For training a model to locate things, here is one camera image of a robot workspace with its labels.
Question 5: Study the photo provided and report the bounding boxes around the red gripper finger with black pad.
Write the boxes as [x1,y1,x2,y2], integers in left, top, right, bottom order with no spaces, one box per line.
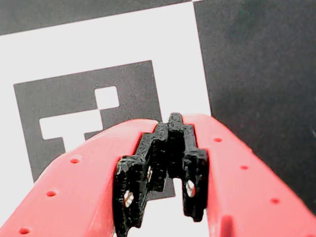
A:
[0,118,171,237]
[167,112,316,237]

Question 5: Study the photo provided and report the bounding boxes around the black white marker checkerboard mat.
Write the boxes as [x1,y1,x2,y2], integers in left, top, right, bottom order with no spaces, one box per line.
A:
[0,0,316,237]

